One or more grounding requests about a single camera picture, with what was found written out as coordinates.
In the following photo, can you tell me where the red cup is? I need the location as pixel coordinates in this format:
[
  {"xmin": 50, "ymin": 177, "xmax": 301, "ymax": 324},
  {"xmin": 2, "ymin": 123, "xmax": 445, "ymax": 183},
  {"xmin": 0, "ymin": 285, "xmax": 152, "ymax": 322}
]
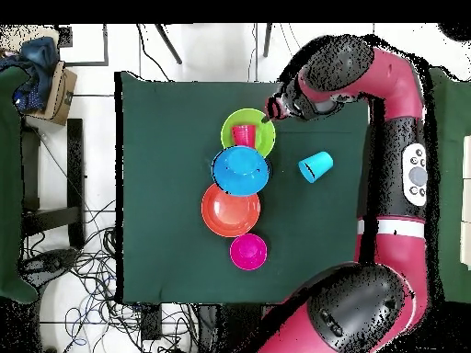
[{"xmin": 230, "ymin": 124, "xmax": 258, "ymax": 148}]

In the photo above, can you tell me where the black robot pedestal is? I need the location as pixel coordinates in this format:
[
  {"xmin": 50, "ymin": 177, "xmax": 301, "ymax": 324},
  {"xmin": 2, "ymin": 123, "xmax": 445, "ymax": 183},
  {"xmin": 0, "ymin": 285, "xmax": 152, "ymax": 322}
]
[{"xmin": 196, "ymin": 302, "xmax": 270, "ymax": 353}]

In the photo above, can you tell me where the green bowl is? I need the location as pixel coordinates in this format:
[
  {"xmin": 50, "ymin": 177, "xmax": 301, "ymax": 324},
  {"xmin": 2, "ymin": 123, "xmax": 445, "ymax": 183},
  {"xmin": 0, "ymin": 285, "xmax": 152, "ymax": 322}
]
[{"xmin": 220, "ymin": 108, "xmax": 277, "ymax": 158}]

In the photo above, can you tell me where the black chair base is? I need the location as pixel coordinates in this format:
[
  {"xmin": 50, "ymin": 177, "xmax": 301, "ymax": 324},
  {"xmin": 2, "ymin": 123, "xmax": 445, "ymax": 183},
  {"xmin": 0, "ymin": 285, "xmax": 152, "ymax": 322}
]
[{"xmin": 19, "ymin": 248, "xmax": 80, "ymax": 282}]

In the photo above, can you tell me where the floor cable tangle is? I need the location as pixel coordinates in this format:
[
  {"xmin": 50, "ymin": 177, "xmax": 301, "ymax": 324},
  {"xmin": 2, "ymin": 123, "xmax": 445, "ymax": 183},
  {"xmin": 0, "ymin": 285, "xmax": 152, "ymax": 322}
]
[{"xmin": 21, "ymin": 199, "xmax": 198, "ymax": 353}]

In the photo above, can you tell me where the green cloth side table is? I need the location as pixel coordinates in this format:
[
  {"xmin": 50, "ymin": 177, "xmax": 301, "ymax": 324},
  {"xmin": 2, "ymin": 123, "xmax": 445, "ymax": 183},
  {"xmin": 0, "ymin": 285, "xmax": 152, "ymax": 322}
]
[
  {"xmin": 0, "ymin": 65, "xmax": 40, "ymax": 305},
  {"xmin": 428, "ymin": 65, "xmax": 471, "ymax": 304}
]

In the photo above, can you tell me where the black power adapter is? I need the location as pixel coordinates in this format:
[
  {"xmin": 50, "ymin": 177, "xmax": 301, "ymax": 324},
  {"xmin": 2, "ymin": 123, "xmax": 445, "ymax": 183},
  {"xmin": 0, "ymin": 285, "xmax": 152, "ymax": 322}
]
[{"xmin": 140, "ymin": 303, "xmax": 164, "ymax": 342}]

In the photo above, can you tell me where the small pink bowl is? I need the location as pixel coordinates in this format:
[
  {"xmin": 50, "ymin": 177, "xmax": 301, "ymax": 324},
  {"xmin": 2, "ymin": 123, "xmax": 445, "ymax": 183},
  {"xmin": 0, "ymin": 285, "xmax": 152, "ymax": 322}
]
[{"xmin": 229, "ymin": 233, "xmax": 269, "ymax": 272}]

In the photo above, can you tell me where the blue bowl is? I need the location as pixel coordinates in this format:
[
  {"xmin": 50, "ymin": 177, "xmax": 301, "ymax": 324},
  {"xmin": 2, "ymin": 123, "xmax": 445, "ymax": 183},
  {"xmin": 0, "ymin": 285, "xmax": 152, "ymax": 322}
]
[{"xmin": 211, "ymin": 145, "xmax": 271, "ymax": 197}]

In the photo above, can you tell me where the cardboard box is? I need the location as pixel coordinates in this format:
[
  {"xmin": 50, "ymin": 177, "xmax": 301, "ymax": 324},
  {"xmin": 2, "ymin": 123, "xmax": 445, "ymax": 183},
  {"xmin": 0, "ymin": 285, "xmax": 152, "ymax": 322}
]
[{"xmin": 27, "ymin": 60, "xmax": 79, "ymax": 127}]

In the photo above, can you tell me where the black stool frame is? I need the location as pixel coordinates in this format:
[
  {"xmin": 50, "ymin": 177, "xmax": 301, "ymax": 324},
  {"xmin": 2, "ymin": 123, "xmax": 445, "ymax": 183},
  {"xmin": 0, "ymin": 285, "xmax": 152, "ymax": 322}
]
[{"xmin": 20, "ymin": 118, "xmax": 86, "ymax": 250}]

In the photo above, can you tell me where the blue fabric bag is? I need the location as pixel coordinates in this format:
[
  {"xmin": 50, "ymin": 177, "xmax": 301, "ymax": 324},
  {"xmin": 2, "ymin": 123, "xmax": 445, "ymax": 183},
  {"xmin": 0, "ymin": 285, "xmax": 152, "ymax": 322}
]
[{"xmin": 0, "ymin": 35, "xmax": 61, "ymax": 113}]

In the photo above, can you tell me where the blue cup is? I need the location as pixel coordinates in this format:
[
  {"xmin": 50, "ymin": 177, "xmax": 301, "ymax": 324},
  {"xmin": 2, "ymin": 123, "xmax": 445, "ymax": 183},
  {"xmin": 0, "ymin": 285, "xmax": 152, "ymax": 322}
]
[{"xmin": 297, "ymin": 151, "xmax": 335, "ymax": 184}]

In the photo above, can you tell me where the black framed board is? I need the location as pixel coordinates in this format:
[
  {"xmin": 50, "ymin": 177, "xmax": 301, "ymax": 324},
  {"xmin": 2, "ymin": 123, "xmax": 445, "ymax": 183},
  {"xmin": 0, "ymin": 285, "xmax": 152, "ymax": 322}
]
[{"xmin": 58, "ymin": 23, "xmax": 110, "ymax": 68}]

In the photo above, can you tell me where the black tripod leg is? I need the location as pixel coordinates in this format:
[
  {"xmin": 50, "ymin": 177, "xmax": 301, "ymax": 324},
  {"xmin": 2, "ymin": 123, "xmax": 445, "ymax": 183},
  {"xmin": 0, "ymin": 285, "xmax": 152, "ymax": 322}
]
[
  {"xmin": 262, "ymin": 23, "xmax": 274, "ymax": 59},
  {"xmin": 154, "ymin": 23, "xmax": 184, "ymax": 66}
]

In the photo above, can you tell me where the orange bowl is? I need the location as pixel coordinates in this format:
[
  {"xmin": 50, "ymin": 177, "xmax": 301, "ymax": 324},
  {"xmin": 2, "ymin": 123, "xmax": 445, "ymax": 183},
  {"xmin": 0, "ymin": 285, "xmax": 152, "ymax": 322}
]
[{"xmin": 201, "ymin": 182, "xmax": 261, "ymax": 238}]

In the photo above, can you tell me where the dark green table cloth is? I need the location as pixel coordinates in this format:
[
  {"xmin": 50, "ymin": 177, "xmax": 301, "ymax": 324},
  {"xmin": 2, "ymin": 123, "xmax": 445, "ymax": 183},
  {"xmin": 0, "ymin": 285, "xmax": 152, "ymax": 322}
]
[{"xmin": 114, "ymin": 70, "xmax": 382, "ymax": 306}]

